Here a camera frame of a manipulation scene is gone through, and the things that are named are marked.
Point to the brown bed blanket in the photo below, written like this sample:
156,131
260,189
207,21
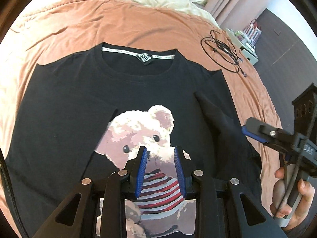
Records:
72,26

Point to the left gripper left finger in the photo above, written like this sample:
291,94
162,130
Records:
137,168

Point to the striped gift bag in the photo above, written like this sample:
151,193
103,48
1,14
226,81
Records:
253,31

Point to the black teddy bear t-shirt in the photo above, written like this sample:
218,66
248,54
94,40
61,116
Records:
87,114

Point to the pink curtain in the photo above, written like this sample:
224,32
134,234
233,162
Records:
235,14

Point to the white bedside nightstand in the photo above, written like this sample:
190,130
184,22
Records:
245,48

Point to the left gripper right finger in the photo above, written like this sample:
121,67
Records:
184,168

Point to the person's right hand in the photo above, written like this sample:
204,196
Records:
291,214

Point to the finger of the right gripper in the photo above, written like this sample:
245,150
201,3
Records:
253,135
262,129

